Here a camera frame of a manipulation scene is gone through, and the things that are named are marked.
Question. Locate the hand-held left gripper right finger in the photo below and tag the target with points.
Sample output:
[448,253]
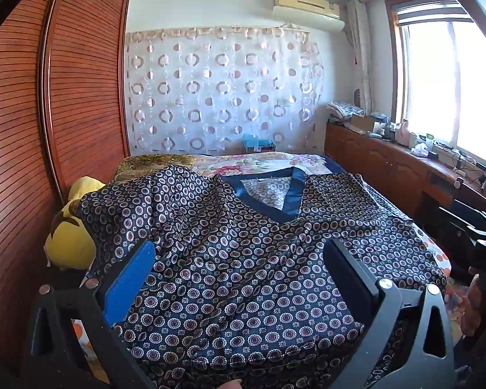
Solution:
[350,279]

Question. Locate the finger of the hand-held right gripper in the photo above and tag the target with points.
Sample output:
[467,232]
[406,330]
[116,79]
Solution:
[453,221]

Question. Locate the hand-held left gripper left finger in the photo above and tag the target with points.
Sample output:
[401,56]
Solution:
[130,281]

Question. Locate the navy patterned satin shirt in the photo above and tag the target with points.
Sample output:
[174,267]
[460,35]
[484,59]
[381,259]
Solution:
[226,271]

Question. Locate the person's right hand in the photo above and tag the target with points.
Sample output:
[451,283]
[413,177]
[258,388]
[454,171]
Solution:
[474,304]

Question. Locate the yellow plush toy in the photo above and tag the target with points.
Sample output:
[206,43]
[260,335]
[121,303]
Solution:
[71,243]

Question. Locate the white plastic bag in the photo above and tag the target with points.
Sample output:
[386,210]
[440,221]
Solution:
[420,150]

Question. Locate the wooden cabinet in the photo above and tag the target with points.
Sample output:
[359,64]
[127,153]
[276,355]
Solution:
[380,162]

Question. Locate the pink bottle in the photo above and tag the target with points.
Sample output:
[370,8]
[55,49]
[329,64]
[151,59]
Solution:
[403,131]

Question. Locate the navy bed sheet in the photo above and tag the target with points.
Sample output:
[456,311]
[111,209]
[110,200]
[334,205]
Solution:
[332,164]

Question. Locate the gold patterned pillow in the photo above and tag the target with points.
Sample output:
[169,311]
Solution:
[154,162]

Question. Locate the cardboard box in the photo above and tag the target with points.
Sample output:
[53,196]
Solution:
[362,123]

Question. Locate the window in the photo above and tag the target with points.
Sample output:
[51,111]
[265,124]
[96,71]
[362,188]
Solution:
[441,81]

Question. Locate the floral blanket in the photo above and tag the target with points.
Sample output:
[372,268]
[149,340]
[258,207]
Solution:
[259,164]

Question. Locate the stack of folded cloths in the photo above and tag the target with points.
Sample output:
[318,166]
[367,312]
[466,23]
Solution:
[344,111]

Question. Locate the teal box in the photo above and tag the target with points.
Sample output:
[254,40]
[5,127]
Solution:
[259,144]

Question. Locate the wooden louvered wardrobe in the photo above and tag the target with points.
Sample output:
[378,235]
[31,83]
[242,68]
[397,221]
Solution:
[24,129]

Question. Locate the white window curtain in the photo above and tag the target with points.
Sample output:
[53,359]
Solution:
[358,40]

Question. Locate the sheer circle-patterned curtain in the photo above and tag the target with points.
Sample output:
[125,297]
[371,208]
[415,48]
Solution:
[226,89]

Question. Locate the wall air conditioner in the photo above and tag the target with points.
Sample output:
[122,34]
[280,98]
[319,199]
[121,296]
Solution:
[307,12]

